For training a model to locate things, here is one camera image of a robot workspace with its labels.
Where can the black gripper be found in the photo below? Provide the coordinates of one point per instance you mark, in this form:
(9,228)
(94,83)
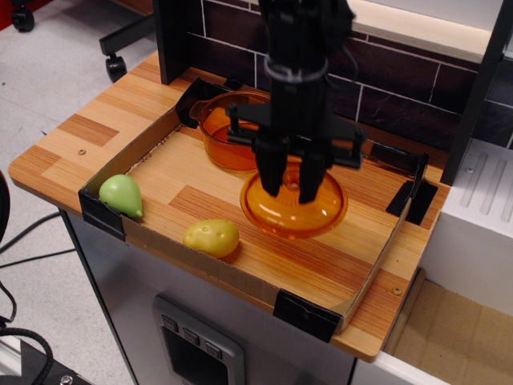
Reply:
(297,121)

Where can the orange glass pot lid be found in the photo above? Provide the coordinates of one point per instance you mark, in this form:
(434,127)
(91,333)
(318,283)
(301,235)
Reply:
(284,215)

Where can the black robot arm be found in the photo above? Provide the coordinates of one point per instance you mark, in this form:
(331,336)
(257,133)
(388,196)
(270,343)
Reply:
(304,34)

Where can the orange glass pot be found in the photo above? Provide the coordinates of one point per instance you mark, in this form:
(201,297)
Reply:
(214,124)

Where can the yellow plastic potato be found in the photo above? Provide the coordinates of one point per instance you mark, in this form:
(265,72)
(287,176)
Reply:
(216,237)

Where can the cardboard fence with black tape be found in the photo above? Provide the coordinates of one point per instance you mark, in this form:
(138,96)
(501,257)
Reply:
(361,270)

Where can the green plastic pear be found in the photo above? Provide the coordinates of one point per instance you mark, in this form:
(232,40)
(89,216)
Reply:
(122,193)

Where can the white sink drainboard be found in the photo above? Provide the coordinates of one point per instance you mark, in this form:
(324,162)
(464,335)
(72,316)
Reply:
(470,249)

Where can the black rolling chair base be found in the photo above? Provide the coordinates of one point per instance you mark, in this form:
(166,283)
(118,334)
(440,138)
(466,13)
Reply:
(114,42)

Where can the grey oven control panel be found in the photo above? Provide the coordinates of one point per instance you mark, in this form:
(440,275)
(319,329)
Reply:
(196,352)

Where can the black caster wheel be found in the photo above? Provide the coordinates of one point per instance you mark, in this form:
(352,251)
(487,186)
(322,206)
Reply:
(22,18)

